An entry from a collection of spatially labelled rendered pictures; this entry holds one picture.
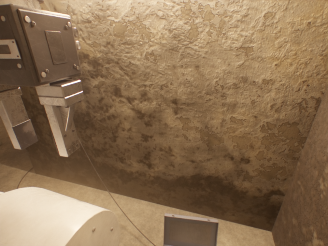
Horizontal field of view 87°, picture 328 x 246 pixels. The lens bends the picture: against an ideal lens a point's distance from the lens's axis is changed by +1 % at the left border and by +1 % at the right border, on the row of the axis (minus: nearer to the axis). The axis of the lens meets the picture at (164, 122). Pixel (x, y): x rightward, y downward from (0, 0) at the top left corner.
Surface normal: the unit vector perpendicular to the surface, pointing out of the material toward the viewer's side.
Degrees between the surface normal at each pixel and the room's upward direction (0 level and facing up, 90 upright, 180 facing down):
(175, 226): 75
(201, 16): 90
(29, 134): 90
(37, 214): 17
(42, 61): 90
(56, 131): 90
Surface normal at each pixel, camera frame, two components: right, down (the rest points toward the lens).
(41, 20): 0.97, 0.09
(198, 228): -0.14, 0.17
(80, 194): -0.01, -0.91
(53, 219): 0.13, -0.98
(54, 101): -0.25, 0.40
